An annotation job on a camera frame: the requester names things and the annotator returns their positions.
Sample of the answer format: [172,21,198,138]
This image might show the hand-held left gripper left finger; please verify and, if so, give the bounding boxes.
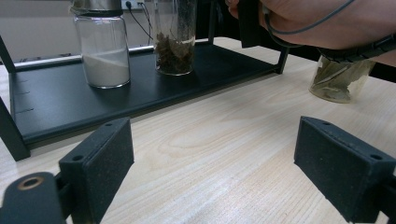
[58,117,135,224]

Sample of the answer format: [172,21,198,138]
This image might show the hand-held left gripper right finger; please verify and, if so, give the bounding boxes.
[293,116,396,224]

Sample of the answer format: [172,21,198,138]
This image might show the black metal shelf rack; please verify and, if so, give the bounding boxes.
[0,0,290,162]

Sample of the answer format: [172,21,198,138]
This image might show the wooden-lid glass jar dark spices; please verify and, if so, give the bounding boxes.
[153,0,197,77]

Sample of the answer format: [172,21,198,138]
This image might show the wooden-lid glass jar green leaves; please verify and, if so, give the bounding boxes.
[308,55,376,105]

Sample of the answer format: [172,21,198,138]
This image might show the metal-lid glass jar white powder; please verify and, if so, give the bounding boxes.
[68,0,132,90]

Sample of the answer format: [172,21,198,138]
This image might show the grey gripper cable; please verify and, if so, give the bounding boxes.
[262,0,357,49]

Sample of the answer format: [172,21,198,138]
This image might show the black power cables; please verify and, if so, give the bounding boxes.
[125,1,154,48]

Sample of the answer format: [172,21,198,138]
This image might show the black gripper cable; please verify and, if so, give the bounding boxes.
[317,33,396,63]

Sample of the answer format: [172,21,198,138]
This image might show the white wall power socket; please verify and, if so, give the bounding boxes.
[120,0,146,10]

